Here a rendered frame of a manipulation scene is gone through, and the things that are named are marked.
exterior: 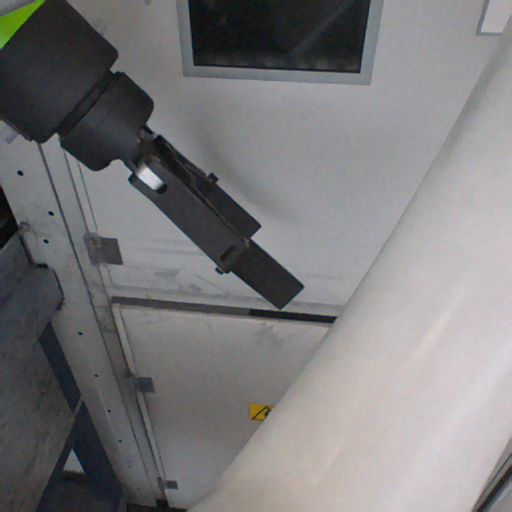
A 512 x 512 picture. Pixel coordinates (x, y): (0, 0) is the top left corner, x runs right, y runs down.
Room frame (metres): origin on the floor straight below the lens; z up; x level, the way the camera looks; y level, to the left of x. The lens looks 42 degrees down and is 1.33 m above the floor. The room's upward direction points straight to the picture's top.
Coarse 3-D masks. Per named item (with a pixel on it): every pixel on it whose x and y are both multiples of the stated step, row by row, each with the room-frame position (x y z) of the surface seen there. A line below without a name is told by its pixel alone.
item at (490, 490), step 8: (504, 456) 0.43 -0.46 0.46; (496, 464) 0.43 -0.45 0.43; (504, 464) 0.43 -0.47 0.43; (496, 472) 0.43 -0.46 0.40; (504, 472) 0.43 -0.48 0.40; (488, 480) 0.43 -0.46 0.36; (496, 480) 0.43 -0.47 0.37; (504, 480) 0.42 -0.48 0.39; (488, 488) 0.43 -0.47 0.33; (496, 488) 0.42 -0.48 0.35; (504, 488) 0.41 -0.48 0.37; (480, 496) 0.43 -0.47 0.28; (488, 496) 0.42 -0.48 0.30; (496, 496) 0.41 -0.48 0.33; (504, 496) 0.40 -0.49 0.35; (480, 504) 0.43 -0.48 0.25; (488, 504) 0.41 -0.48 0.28; (496, 504) 0.40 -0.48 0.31; (504, 504) 0.40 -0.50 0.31
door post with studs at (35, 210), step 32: (0, 128) 0.52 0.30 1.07; (0, 160) 0.53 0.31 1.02; (32, 160) 0.52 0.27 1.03; (32, 192) 0.52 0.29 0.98; (32, 224) 0.52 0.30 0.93; (32, 256) 0.53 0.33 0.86; (64, 256) 0.52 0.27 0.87; (64, 288) 0.52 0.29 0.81; (96, 352) 0.52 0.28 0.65; (128, 448) 0.52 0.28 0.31
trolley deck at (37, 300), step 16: (48, 272) 0.51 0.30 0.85; (32, 288) 0.48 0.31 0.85; (48, 288) 0.49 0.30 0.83; (16, 304) 0.45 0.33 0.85; (32, 304) 0.45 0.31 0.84; (48, 304) 0.48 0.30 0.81; (0, 320) 0.42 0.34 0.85; (16, 320) 0.42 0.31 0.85; (32, 320) 0.44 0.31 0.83; (48, 320) 0.47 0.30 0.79; (0, 336) 0.40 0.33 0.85; (16, 336) 0.40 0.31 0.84; (32, 336) 0.43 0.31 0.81; (0, 352) 0.37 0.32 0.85; (16, 352) 0.39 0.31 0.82; (0, 368) 0.36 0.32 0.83; (16, 368) 0.38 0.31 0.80; (0, 384) 0.35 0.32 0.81; (0, 400) 0.34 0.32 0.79
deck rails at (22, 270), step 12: (12, 240) 0.51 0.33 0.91; (0, 252) 0.48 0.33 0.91; (12, 252) 0.50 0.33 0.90; (24, 252) 0.52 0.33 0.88; (0, 264) 0.47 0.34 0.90; (12, 264) 0.49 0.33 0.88; (24, 264) 0.51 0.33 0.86; (0, 276) 0.46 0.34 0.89; (12, 276) 0.48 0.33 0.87; (24, 276) 0.50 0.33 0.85; (0, 288) 0.45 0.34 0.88; (12, 288) 0.47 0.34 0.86; (0, 300) 0.44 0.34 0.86; (12, 300) 0.46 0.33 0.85; (0, 312) 0.43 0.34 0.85
